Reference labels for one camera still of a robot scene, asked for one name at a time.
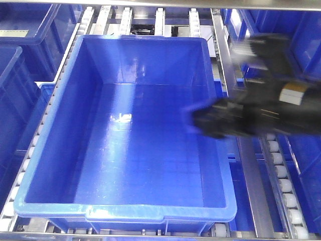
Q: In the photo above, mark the large empty blue bin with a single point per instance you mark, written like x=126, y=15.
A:
x=118, y=149

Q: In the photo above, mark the blue bin upper left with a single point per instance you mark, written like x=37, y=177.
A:
x=43, y=31

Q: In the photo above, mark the blue bin upper right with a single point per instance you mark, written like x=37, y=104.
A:
x=286, y=42

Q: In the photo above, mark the roller conveyor rail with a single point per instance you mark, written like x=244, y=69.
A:
x=287, y=202

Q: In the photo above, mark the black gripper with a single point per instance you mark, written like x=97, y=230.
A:
x=268, y=104

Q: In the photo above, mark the small blue parts box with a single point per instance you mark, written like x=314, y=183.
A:
x=196, y=117

